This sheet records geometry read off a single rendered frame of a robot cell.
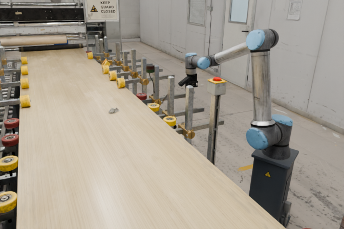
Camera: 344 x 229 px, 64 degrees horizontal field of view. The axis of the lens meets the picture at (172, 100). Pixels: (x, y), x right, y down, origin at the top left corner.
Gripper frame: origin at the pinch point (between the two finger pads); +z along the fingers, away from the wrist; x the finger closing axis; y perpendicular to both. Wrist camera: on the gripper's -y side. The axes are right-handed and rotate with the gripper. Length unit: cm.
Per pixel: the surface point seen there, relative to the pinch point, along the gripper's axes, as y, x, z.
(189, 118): -31, -56, -9
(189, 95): -32, -56, -24
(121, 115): -67, -32, -9
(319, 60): 232, 49, 4
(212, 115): -32, -81, -21
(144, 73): -31.6, 18.9, -20.1
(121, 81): -51, 21, -15
